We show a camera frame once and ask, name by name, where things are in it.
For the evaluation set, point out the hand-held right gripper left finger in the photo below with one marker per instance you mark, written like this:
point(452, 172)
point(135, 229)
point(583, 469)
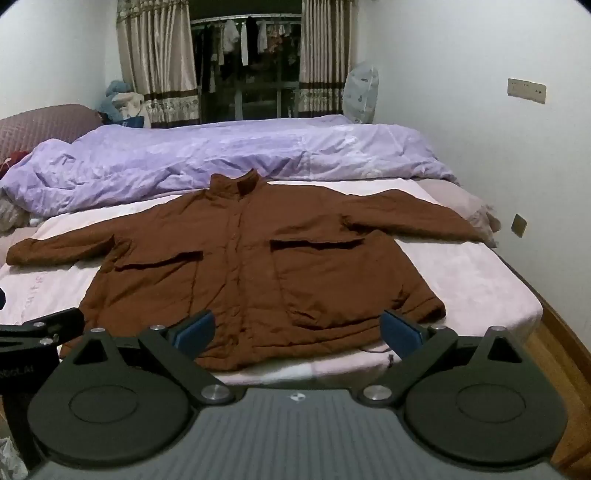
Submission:
point(198, 328)

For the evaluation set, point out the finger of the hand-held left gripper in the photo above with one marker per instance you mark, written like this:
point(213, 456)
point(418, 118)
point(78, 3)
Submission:
point(55, 321)

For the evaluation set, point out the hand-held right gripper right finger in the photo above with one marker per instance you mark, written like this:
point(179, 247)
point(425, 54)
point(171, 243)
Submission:
point(401, 334)

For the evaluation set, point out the brown jacket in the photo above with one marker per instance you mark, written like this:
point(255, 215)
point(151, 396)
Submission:
point(240, 277)

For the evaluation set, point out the pile of clothes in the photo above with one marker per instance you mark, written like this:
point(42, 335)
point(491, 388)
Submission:
point(113, 90)

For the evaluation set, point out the row of hanging clothes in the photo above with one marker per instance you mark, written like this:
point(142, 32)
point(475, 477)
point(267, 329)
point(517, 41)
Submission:
point(244, 41)

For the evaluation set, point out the pink printed blanket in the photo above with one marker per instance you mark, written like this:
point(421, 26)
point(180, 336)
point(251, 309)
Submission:
point(461, 277)

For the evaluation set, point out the grey cloth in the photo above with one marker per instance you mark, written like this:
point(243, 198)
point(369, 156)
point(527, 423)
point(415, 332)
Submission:
point(14, 214)

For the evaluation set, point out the mauve pillow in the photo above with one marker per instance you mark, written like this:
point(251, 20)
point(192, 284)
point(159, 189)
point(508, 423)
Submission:
point(471, 205)

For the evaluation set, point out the red cloth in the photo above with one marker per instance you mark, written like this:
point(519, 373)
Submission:
point(16, 159)

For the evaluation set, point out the purple duvet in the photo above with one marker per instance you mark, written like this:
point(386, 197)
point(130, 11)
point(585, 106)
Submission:
point(184, 152)

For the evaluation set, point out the white cloth bag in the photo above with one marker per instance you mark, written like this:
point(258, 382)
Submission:
point(131, 108)

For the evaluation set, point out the beige patterned curtain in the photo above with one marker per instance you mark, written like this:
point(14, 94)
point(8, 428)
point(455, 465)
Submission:
point(323, 55)
point(157, 60)

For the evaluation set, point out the small square wall socket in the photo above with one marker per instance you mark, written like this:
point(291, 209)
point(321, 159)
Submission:
point(519, 225)

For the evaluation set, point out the beige wall socket panel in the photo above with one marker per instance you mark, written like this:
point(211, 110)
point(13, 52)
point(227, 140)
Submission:
point(526, 91)

